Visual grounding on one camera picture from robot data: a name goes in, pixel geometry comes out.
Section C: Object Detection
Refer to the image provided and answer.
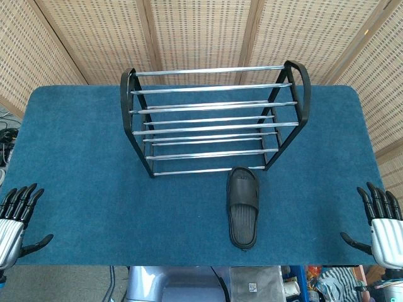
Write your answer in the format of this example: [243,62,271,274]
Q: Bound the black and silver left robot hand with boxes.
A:
[0,183,54,271]

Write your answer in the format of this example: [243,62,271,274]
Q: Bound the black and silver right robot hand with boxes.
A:
[340,181,403,270]

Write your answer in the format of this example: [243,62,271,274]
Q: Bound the black rubber slipper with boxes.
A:
[226,166,261,252]

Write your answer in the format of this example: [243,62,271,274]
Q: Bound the silver robot base body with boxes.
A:
[125,266,232,302]

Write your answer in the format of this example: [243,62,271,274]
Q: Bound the black and chrome shoe rack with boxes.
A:
[120,60,312,179]

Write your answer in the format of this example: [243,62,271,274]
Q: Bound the black and white striped cloth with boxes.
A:
[316,267,363,302]

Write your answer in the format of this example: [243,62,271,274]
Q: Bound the blue carpet table cover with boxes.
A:
[6,84,396,267]

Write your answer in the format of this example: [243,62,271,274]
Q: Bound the white paper cup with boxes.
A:
[283,279,300,296]

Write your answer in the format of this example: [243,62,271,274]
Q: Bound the grey cloth with QR label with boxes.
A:
[229,266,283,302]

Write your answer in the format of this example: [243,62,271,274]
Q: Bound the woven bamboo folding screen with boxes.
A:
[0,0,403,202]

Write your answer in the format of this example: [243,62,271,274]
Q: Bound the blue metal frame post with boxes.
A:
[289,266,308,302]

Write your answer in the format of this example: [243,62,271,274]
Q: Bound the tangle of black cables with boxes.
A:
[0,106,21,167]

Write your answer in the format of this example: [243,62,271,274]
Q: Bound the thin grey cable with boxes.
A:
[106,266,116,302]

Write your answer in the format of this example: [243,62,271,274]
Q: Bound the black strap on robot base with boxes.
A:
[210,266,232,302]

